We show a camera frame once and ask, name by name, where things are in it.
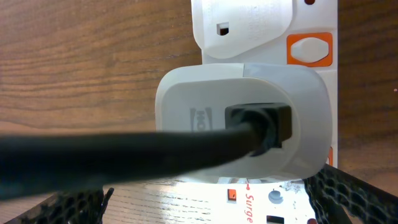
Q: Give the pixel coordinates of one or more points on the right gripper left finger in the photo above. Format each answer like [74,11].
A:
[84,207]

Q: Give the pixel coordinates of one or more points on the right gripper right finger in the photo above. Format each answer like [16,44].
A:
[335,195]

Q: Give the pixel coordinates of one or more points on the white USB charger plug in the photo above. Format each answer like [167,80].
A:
[290,102]

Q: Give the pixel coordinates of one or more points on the white plug adapter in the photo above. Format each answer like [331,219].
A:
[226,28]

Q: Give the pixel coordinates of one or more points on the white power strip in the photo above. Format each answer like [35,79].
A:
[310,41]

